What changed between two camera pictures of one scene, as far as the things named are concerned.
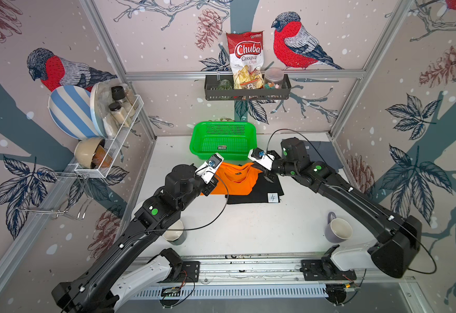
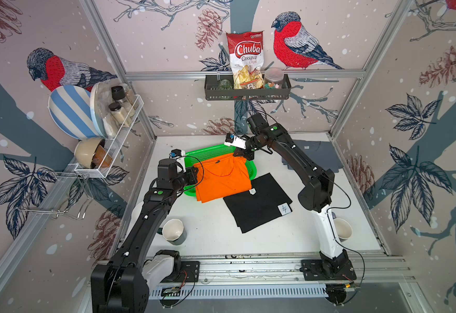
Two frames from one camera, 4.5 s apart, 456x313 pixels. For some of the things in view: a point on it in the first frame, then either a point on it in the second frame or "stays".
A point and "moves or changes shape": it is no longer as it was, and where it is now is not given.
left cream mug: (176, 234) stays
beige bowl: (85, 150) stays
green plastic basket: (232, 140) moves or changes shape
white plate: (99, 103) stays
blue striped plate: (70, 109) stays
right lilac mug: (337, 230) stays
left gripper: (210, 184) → (191, 171)
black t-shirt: (264, 192) moves or changes shape
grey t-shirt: (323, 151) stays
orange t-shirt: (234, 178) moves or changes shape
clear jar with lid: (273, 77) stays
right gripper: (269, 177) → (238, 152)
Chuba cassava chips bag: (246, 59) stays
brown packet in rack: (101, 158) stays
